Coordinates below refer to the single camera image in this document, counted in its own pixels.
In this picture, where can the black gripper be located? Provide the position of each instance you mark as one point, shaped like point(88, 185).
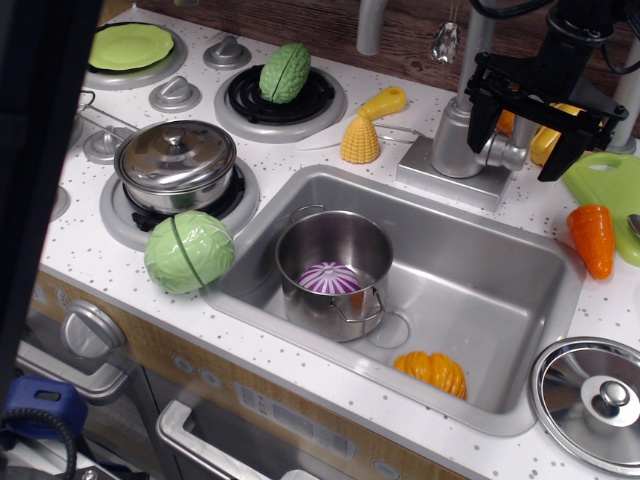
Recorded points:
point(528, 87)

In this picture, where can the silver faucet lever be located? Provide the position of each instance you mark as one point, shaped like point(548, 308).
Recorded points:
point(501, 151)

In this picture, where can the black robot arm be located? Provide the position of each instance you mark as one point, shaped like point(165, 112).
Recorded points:
point(550, 88)

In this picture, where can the yellow toy pepper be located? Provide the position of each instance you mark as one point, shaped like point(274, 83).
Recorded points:
point(545, 139)

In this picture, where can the silver toy faucet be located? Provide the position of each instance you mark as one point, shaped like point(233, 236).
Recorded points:
point(445, 165)

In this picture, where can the green cutting board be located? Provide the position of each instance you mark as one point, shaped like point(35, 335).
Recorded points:
point(611, 180)

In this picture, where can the hanging silver utensil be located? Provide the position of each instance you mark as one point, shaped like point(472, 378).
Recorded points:
point(445, 44)

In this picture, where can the orange toy carrot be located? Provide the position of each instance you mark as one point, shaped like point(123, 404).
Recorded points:
point(591, 230)

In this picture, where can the stainless steel sink basin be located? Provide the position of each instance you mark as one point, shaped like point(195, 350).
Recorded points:
point(489, 296)

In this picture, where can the yellow toy corn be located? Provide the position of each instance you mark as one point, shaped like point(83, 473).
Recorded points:
point(360, 142)

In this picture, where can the steel pot in sink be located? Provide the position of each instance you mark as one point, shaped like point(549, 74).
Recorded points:
point(343, 237)

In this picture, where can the green toy napa cabbage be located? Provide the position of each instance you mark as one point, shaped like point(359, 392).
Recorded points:
point(285, 73)

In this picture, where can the purple white toy onion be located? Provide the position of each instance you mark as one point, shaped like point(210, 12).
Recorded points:
point(329, 278)

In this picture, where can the orange toy pumpkin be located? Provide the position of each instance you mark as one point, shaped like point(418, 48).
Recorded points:
point(436, 369)

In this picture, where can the steel pot lid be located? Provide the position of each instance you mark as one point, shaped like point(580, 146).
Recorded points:
point(585, 393)

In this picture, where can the black rear stove burner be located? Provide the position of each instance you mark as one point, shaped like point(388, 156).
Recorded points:
point(242, 110)

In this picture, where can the black stove burner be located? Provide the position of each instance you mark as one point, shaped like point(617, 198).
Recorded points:
point(242, 110)
point(131, 225)

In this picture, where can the silver stove knob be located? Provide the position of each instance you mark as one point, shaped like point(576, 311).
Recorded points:
point(228, 54)
point(175, 96)
point(101, 147)

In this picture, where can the steel pot with lid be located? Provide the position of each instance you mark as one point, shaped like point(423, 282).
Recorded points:
point(175, 166)

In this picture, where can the green toy plate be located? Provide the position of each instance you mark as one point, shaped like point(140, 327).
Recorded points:
point(129, 46)

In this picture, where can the black front stove burner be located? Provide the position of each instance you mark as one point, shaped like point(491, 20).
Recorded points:
point(131, 225)

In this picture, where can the silver oven dial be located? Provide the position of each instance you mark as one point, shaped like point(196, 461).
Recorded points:
point(90, 333)

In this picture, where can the blue black clamp device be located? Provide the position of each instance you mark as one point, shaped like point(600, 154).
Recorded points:
point(42, 409)

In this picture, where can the grey vertical post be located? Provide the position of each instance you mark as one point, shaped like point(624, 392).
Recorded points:
point(370, 24)

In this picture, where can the wire rack handle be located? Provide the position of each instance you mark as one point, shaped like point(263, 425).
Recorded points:
point(87, 110)

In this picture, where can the silver dishwasher handle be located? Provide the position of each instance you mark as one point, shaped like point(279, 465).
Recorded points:
point(171, 428)

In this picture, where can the silver oven door handle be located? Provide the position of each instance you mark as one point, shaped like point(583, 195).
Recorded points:
point(103, 386)

